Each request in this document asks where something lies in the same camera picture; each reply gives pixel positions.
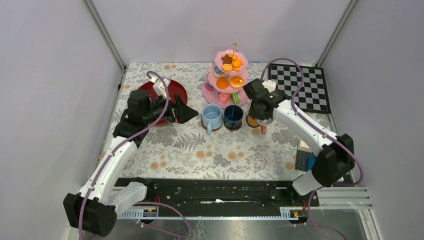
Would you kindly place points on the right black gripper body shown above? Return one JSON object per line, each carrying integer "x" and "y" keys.
{"x": 254, "y": 113}

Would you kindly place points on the white pink mug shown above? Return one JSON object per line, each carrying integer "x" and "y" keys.
{"x": 263, "y": 125}

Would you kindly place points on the orange face black coaster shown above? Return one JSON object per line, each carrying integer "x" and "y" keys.
{"x": 251, "y": 122}

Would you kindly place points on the dark red round tray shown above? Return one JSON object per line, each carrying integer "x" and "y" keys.
{"x": 174, "y": 88}

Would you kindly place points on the light blue mug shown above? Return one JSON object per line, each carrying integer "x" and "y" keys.
{"x": 211, "y": 111}

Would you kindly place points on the dark blue mug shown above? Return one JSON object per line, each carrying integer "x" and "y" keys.
{"x": 233, "y": 115}

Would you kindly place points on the orange pancake stack toy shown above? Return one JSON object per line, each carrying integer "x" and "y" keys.
{"x": 237, "y": 82}

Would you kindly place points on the orange round cookie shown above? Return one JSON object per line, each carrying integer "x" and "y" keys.
{"x": 222, "y": 83}

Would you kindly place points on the orange flower cookie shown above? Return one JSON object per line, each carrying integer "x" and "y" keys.
{"x": 237, "y": 63}

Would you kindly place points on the round orange cracker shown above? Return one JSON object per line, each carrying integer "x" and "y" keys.
{"x": 227, "y": 67}

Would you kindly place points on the blue frosted donut toy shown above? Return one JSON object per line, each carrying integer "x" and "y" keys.
{"x": 218, "y": 73}

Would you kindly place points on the brown star cookie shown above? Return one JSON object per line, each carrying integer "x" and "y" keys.
{"x": 227, "y": 59}

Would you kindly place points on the light brown wooden coaster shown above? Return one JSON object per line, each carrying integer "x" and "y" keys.
{"x": 212, "y": 125}

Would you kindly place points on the dark brown wooden coaster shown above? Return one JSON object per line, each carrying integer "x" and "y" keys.
{"x": 233, "y": 127}

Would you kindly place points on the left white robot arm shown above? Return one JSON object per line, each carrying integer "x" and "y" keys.
{"x": 95, "y": 208}

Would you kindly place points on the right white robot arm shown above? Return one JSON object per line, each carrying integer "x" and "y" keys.
{"x": 334, "y": 153}

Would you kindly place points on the green layered cake slice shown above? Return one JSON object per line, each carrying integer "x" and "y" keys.
{"x": 235, "y": 96}

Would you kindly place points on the floral tablecloth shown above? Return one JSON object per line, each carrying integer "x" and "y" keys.
{"x": 187, "y": 151}

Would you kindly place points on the purple cake slice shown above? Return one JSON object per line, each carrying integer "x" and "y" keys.
{"x": 208, "y": 86}

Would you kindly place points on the pink three-tier cake stand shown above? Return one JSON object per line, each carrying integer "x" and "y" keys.
{"x": 226, "y": 77}

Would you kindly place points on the black white chessboard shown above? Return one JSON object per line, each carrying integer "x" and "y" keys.
{"x": 313, "y": 97}

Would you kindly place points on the beige toy brick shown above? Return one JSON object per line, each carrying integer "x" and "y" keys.
{"x": 304, "y": 147}

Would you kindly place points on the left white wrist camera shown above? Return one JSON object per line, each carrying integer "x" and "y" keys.
{"x": 159, "y": 87}

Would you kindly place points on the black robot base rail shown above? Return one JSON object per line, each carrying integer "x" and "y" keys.
{"x": 224, "y": 198}

